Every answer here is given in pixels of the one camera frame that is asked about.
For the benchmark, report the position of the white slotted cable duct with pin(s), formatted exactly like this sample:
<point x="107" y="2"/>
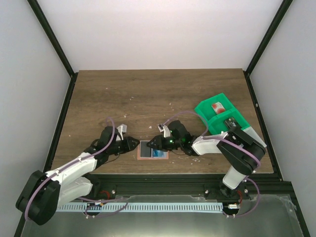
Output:
<point x="151" y="207"/>

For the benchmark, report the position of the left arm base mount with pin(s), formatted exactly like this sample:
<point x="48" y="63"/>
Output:
<point x="102" y="191"/>

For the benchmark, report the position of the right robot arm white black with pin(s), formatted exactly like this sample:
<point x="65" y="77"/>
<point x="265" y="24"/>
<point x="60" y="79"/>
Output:
<point x="241" y="150"/>

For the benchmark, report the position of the blue card in holder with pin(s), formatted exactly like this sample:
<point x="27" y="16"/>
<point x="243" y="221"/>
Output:
<point x="159" y="154"/>

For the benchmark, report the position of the black frame post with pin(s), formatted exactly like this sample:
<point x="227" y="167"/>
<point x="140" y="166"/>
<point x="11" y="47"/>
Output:
<point x="277" y="19"/>
<point x="37" y="10"/>

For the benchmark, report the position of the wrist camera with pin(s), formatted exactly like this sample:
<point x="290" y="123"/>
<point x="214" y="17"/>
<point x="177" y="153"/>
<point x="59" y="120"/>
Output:
<point x="164" y="130"/>
<point x="122" y="129"/>

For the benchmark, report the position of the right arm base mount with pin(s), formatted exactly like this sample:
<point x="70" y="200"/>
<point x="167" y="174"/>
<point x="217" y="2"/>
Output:
<point x="220" y="192"/>

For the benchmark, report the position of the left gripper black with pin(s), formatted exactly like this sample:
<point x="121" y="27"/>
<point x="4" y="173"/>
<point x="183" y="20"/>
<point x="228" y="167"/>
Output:
<point x="126" y="144"/>

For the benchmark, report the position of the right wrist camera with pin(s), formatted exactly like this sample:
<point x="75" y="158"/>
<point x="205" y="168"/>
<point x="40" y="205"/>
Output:
<point x="164" y="130"/>

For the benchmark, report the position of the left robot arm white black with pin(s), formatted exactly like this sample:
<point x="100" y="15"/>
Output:
<point x="44" y="192"/>

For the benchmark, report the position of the red white card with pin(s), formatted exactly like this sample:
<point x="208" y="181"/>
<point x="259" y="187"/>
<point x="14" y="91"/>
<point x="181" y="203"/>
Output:
<point x="218" y="108"/>

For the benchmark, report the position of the green plastic organizer tray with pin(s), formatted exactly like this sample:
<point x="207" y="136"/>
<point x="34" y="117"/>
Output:
<point x="216" y="120"/>

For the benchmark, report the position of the left black frame post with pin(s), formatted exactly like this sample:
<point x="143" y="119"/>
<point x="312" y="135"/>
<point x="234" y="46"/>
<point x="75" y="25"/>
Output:
<point x="37" y="10"/>

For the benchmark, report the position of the black card in tray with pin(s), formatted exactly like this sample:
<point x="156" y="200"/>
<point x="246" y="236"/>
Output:
<point x="231" y="122"/>

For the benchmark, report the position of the right black frame post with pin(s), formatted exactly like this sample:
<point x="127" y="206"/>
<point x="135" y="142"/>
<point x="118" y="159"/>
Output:
<point x="277" y="19"/>

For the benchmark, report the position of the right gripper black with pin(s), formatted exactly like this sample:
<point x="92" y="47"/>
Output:
<point x="160" y="142"/>

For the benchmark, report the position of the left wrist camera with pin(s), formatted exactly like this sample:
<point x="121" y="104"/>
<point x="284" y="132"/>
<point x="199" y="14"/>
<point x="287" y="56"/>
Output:
<point x="122" y="129"/>

